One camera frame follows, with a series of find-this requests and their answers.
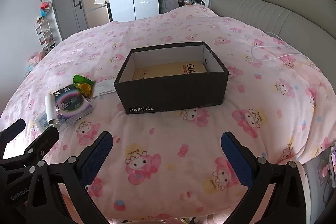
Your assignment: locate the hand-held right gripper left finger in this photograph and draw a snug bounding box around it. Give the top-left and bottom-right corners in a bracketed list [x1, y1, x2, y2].
[26, 131, 114, 224]

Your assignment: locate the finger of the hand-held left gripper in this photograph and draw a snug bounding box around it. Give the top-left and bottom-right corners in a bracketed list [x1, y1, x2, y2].
[5, 128, 59, 165]
[0, 119, 26, 159]

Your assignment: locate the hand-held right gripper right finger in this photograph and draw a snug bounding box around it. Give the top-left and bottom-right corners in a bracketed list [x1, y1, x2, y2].
[220, 132, 315, 224]

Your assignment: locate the white paper roll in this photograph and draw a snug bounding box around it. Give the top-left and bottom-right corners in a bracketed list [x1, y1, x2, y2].
[45, 94, 60, 126]

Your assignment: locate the black colourful printed box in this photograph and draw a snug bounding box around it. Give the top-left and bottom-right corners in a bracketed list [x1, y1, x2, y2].
[53, 86, 93, 123]

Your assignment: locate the black shoe box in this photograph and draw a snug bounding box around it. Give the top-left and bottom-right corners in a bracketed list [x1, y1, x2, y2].
[114, 41, 229, 115]

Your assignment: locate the white blue wet wipes pack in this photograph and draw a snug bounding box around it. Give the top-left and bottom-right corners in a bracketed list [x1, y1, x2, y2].
[35, 114, 66, 133]

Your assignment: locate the white envelope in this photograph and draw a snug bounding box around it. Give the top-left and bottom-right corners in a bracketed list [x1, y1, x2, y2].
[93, 81, 117, 97]

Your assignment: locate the green snack packet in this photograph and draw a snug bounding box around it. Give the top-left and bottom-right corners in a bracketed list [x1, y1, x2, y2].
[73, 74, 97, 98]

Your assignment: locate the pink printed blanket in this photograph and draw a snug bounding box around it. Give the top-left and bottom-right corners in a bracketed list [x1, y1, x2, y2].
[0, 5, 336, 224]

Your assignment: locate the white shelf rack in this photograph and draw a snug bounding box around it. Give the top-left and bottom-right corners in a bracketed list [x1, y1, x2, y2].
[34, 15, 57, 54]

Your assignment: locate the yellow book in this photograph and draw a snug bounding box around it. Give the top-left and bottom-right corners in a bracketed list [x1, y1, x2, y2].
[131, 61, 208, 81]

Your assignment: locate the red blue plush toy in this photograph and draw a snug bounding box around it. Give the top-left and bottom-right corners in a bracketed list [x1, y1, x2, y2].
[39, 1, 53, 17]

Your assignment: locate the grey door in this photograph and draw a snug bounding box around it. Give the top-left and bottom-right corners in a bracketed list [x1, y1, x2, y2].
[49, 0, 88, 41]

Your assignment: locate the beige cabinet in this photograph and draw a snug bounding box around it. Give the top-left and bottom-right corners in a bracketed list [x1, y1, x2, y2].
[82, 0, 111, 29]

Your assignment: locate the grey padded headboard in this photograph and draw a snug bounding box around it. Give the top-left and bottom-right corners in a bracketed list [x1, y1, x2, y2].
[210, 0, 336, 69]

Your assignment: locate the white cable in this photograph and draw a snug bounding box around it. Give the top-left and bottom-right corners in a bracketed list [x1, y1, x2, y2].
[243, 32, 318, 65]

